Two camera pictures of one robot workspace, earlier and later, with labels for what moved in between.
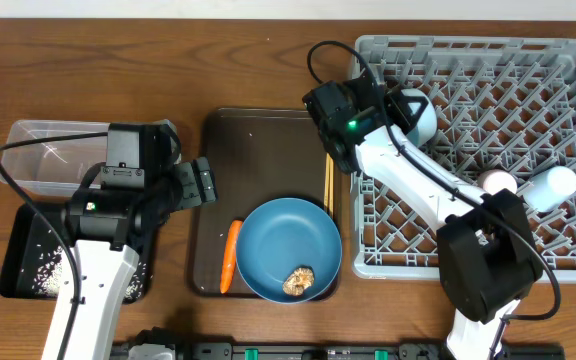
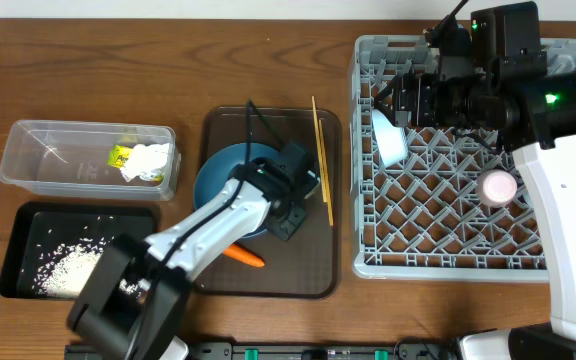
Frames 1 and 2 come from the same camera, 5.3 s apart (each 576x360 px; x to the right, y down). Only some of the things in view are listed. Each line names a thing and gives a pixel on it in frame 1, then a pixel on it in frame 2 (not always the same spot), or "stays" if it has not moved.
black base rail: (333, 351) stays
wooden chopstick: (326, 182) to (318, 151)
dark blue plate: (286, 234) to (215, 173)
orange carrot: (229, 258) to (244, 255)
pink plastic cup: (494, 181) stays
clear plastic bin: (57, 157) stays
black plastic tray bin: (37, 244) stays
